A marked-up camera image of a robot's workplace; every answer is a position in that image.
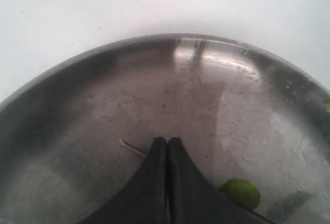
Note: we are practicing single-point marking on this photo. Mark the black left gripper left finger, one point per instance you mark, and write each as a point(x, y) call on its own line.
point(144, 198)

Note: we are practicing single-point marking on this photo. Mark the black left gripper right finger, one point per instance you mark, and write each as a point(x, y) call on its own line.
point(192, 199)

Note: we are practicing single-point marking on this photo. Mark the green chili pepper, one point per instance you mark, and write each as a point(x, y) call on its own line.
point(241, 192)

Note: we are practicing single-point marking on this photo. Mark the round stainless steel plate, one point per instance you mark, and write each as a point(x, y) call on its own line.
point(240, 111)

